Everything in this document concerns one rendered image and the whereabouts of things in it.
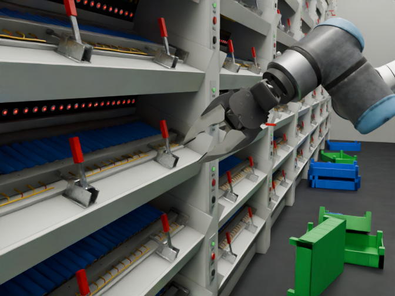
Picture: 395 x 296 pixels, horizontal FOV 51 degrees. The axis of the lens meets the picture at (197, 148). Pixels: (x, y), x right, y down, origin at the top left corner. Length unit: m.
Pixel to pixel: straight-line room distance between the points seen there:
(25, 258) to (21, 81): 0.19
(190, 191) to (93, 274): 0.36
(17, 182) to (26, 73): 0.15
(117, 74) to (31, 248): 0.27
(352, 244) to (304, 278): 0.57
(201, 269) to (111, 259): 0.33
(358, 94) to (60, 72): 0.51
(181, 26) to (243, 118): 0.33
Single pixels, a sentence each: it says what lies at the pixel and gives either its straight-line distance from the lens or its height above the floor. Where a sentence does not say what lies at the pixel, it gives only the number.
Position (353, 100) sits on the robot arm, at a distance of 0.79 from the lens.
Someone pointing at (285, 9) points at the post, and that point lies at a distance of 2.34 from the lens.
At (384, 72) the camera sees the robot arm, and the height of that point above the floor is 0.71.
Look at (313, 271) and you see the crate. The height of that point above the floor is 0.11.
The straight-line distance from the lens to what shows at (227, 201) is 1.23.
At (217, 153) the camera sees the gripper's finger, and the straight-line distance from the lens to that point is 0.70.
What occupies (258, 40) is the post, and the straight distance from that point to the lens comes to 1.62.
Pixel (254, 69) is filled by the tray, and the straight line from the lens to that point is 1.45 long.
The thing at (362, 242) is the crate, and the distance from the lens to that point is 1.92.
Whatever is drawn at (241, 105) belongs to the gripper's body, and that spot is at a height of 0.65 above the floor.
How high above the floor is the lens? 0.70
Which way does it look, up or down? 9 degrees down
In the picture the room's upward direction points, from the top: straight up
